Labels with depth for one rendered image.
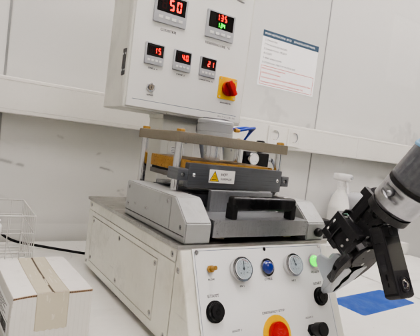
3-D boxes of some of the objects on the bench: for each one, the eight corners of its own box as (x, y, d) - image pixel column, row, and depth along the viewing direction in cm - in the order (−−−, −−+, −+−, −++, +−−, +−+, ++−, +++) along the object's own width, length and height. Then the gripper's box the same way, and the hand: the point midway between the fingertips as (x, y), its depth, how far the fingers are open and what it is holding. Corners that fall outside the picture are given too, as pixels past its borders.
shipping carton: (-10, 307, 75) (-5, 258, 75) (63, 300, 82) (68, 255, 82) (-2, 357, 60) (4, 297, 59) (88, 344, 66) (94, 289, 66)
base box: (83, 267, 103) (90, 199, 103) (207, 259, 124) (214, 203, 123) (192, 383, 59) (207, 266, 58) (357, 341, 80) (370, 254, 79)
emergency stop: (267, 349, 68) (263, 323, 69) (285, 345, 70) (281, 320, 72) (274, 349, 67) (270, 323, 68) (292, 345, 69) (287, 319, 70)
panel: (204, 377, 60) (191, 249, 66) (339, 343, 77) (319, 243, 82) (212, 379, 59) (197, 247, 64) (348, 343, 75) (327, 241, 81)
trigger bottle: (319, 233, 165) (328, 171, 164) (333, 233, 170) (341, 173, 169) (337, 239, 158) (347, 174, 157) (351, 238, 163) (359, 175, 162)
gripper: (388, 187, 73) (321, 263, 84) (355, 184, 68) (289, 265, 79) (423, 223, 67) (346, 299, 78) (390, 223, 62) (313, 305, 73)
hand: (329, 291), depth 76 cm, fingers closed
